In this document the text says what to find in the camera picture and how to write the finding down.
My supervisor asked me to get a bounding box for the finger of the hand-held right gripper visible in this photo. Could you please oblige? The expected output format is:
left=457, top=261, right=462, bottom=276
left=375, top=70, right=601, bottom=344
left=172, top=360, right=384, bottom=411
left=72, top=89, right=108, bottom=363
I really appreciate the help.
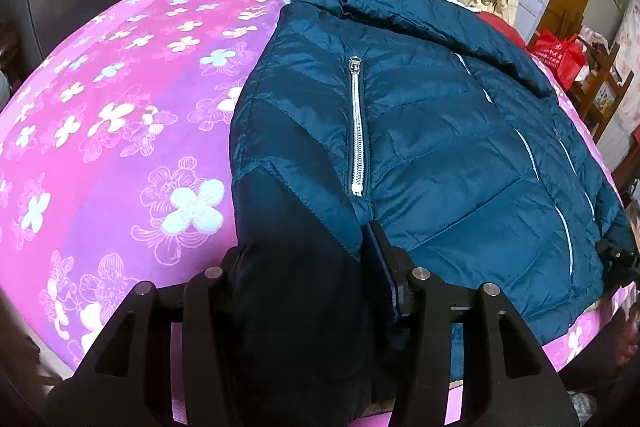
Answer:
left=596, top=238, right=640, bottom=290

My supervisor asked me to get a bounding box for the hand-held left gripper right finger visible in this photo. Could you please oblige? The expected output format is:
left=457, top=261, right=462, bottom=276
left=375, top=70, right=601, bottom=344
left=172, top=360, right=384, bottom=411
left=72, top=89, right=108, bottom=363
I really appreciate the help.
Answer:
left=367, top=219, right=581, bottom=427

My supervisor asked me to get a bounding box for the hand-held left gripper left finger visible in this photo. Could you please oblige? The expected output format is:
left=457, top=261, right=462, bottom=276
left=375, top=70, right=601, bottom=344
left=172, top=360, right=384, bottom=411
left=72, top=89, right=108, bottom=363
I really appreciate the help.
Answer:
left=44, top=246, right=242, bottom=427

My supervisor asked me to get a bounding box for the teal quilted zip jacket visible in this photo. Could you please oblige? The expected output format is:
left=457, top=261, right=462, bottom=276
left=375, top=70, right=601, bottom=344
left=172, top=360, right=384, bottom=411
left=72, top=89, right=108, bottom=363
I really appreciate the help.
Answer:
left=229, top=0, right=636, bottom=427

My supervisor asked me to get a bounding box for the wooden chair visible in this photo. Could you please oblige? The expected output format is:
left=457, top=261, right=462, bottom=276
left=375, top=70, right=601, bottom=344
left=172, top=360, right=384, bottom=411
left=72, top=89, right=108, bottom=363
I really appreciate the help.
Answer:
left=565, top=9, right=637, bottom=144

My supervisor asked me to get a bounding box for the pink floral curtain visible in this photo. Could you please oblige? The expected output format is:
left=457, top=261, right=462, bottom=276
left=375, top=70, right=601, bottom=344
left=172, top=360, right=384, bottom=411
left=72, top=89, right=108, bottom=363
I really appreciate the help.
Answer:
left=597, top=0, right=640, bottom=172

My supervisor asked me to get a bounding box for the pink floral bedsheet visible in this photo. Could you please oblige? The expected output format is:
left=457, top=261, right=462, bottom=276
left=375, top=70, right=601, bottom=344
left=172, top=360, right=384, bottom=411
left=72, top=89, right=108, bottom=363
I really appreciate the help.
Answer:
left=0, top=0, right=628, bottom=427

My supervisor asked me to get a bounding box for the red shopping bag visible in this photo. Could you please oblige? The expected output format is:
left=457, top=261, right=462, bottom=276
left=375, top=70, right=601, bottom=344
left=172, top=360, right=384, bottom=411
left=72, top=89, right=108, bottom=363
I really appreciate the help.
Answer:
left=529, top=29, right=587, bottom=92

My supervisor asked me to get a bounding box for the red cloth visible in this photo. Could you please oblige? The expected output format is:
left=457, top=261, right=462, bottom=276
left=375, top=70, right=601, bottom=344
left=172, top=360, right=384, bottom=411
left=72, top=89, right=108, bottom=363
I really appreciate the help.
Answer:
left=479, top=9, right=527, bottom=50

